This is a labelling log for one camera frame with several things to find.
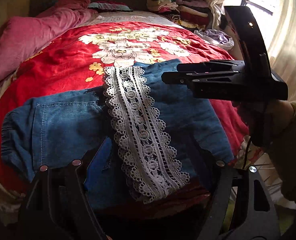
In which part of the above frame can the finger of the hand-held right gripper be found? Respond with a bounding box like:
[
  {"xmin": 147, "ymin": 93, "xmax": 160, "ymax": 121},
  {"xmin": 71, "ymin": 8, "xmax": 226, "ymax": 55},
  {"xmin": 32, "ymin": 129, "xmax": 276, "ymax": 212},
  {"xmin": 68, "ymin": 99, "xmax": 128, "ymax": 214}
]
[
  {"xmin": 177, "ymin": 60, "xmax": 245, "ymax": 73},
  {"xmin": 161, "ymin": 70, "xmax": 246, "ymax": 98}
]

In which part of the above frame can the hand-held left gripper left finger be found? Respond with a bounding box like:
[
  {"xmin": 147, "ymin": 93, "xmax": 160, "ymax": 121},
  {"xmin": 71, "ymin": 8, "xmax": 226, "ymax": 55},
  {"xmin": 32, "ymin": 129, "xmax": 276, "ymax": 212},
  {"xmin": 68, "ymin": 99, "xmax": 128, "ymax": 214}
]
[{"xmin": 18, "ymin": 141, "xmax": 108, "ymax": 240}]

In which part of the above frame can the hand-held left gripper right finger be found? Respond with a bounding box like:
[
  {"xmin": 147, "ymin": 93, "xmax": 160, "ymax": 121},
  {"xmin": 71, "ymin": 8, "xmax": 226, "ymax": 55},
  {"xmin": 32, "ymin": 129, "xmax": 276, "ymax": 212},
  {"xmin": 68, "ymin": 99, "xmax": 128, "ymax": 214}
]
[{"xmin": 195, "ymin": 147, "xmax": 281, "ymax": 240}]

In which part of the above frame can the person's right forearm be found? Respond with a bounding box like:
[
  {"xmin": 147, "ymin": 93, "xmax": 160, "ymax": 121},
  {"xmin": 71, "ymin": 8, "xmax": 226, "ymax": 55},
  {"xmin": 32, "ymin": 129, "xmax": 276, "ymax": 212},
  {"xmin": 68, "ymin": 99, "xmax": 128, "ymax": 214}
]
[{"xmin": 263, "ymin": 101, "xmax": 296, "ymax": 210}]

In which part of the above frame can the person's right hand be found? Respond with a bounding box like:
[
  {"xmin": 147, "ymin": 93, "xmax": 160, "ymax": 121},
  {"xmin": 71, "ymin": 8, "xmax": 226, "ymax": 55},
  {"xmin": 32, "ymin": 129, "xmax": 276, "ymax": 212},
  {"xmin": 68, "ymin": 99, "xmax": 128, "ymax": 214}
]
[{"xmin": 264, "ymin": 100, "xmax": 295, "ymax": 142}]

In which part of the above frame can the lavender cloth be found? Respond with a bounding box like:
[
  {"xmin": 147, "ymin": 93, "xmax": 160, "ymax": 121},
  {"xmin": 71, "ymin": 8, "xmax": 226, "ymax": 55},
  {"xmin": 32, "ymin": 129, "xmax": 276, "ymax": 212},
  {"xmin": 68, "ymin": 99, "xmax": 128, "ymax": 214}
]
[{"xmin": 194, "ymin": 28, "xmax": 235, "ymax": 50}]

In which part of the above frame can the pile of folded clothes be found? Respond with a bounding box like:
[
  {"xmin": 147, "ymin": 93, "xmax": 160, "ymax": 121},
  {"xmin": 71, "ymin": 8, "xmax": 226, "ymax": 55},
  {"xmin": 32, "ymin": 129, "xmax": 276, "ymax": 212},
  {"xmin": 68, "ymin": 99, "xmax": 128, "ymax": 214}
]
[{"xmin": 147, "ymin": 0, "xmax": 213, "ymax": 30}]

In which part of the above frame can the cream curtain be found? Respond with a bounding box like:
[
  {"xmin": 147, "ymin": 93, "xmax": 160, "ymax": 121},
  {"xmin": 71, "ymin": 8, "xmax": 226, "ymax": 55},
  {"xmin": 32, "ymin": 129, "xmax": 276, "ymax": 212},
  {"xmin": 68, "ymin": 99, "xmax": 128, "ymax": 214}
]
[{"xmin": 205, "ymin": 0, "xmax": 296, "ymax": 105}]

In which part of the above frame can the red floral blanket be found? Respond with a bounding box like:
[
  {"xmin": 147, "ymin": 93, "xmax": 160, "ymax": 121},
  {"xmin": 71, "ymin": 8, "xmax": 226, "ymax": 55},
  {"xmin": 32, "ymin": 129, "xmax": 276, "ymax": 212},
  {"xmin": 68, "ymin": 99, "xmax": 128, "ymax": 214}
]
[{"xmin": 0, "ymin": 11, "xmax": 266, "ymax": 220}]

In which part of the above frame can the patterned pillow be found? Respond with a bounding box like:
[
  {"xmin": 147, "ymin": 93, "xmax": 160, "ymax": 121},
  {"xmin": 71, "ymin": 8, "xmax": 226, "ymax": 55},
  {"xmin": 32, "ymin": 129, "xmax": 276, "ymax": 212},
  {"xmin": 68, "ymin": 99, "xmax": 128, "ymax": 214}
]
[{"xmin": 88, "ymin": 1, "xmax": 133, "ymax": 13}]

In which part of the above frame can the pink quilt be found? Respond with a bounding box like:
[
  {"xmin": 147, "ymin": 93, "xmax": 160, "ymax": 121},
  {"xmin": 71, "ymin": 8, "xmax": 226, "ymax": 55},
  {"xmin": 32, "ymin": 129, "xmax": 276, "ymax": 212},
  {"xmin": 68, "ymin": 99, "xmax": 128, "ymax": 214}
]
[{"xmin": 0, "ymin": 0, "xmax": 98, "ymax": 100}]

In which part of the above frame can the black cable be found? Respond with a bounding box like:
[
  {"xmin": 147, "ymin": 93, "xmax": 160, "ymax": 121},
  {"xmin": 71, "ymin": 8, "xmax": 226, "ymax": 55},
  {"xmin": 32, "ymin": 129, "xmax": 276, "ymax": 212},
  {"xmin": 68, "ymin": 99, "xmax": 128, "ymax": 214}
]
[{"xmin": 241, "ymin": 134, "xmax": 252, "ymax": 171}]

